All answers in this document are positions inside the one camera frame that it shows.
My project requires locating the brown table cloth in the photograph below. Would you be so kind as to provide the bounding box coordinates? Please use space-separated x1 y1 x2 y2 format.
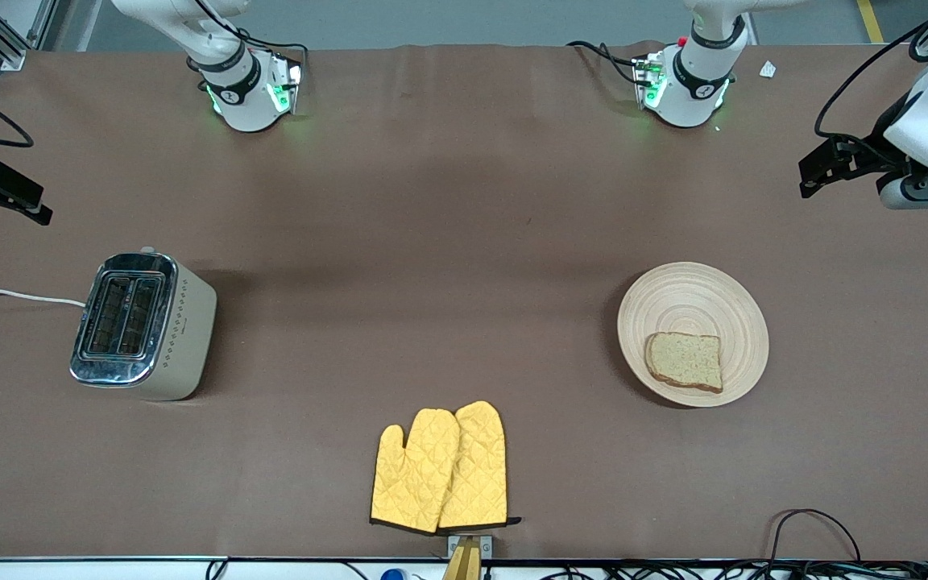
0 40 928 562

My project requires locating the round wooden plate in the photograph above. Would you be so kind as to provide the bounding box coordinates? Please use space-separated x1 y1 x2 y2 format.
617 262 770 408

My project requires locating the aluminium frame profile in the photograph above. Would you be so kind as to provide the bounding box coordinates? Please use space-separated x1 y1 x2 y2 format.
0 0 58 72

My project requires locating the brown bread toast slice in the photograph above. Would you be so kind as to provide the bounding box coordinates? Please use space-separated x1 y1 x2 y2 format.
644 331 724 394

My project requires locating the chrome and beige toaster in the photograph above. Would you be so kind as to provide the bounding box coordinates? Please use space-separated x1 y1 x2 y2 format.
69 246 218 402

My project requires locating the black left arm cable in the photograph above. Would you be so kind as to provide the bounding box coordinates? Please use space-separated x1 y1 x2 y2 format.
814 0 928 150

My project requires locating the black arm base cable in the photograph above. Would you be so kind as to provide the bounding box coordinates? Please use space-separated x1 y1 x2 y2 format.
567 40 644 86
234 31 310 64

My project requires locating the black looped cable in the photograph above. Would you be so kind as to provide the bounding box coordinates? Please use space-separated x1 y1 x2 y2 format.
766 508 864 565

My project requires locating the white toaster power cable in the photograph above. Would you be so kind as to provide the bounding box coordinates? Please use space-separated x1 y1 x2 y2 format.
0 288 88 309

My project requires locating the black cable bundle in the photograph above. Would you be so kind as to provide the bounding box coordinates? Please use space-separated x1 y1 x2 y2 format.
545 560 928 580

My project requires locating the yellow quilted oven mitt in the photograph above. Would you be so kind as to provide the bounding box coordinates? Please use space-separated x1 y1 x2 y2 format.
437 400 522 531
370 408 462 535

